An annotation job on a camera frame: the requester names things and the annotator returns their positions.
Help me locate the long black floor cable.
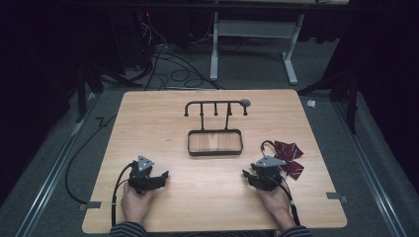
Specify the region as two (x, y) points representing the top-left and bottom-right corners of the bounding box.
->
(64, 114), (119, 205)

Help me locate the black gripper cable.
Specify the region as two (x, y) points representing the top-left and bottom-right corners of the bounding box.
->
(278, 173), (302, 227)
(111, 160), (136, 229)

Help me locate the black hook rack with tray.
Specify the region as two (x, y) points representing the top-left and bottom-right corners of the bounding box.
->
(183, 98), (252, 157)

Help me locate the grey tape strip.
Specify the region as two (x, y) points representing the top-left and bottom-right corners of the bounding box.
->
(78, 200), (103, 212)
(325, 192), (349, 203)

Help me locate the tangle of black floor cables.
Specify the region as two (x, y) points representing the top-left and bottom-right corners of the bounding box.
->
(137, 13), (225, 92)

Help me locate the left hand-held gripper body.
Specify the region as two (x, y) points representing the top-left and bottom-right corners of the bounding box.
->
(127, 155), (158, 196)

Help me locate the person's left hand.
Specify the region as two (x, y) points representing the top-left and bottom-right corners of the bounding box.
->
(120, 183), (156, 226)

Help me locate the grey metal floor rail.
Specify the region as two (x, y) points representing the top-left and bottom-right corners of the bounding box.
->
(14, 92), (100, 237)
(331, 98), (409, 237)

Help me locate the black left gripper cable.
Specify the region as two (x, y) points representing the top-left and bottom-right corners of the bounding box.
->
(111, 160), (136, 229)

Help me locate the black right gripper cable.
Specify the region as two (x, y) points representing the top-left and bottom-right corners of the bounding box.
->
(278, 173), (302, 227)

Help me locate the person's right hand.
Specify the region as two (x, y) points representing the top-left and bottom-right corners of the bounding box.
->
(256, 185), (296, 231)

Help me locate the dark red striped bow tie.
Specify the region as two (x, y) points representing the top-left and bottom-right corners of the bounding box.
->
(260, 139), (305, 182)

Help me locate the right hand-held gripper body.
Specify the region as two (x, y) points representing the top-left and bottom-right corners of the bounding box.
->
(250, 155), (288, 193)

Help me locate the black metal stand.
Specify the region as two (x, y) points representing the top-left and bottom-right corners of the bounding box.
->
(74, 62), (143, 124)
(297, 65), (361, 135)

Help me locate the white metal desk frame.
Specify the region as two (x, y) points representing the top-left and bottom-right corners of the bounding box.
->
(209, 11), (306, 86)

